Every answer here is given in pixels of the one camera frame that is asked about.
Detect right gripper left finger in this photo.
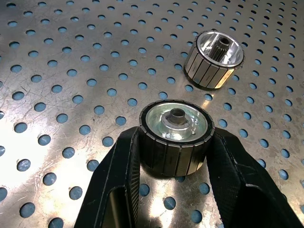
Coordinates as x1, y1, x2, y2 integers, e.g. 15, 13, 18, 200
73, 126, 143, 228

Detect perforated metal tray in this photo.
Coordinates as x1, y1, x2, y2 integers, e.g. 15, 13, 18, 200
0, 0, 304, 228

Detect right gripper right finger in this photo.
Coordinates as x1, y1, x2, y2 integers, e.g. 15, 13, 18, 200
206, 127, 304, 228

